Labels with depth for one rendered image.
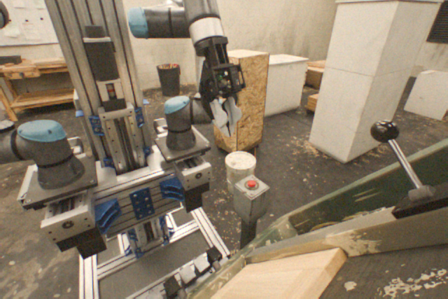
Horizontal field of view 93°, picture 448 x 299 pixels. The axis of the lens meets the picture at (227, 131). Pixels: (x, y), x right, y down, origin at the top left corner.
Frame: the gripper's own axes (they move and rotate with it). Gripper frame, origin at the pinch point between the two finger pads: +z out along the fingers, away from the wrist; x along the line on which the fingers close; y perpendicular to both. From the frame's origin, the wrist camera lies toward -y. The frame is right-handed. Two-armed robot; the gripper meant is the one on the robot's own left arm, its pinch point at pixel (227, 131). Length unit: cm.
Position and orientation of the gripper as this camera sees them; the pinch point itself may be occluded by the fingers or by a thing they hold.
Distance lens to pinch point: 51.0
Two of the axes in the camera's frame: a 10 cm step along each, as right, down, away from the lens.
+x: 8.7, -2.4, 4.4
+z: 2.4, 9.7, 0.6
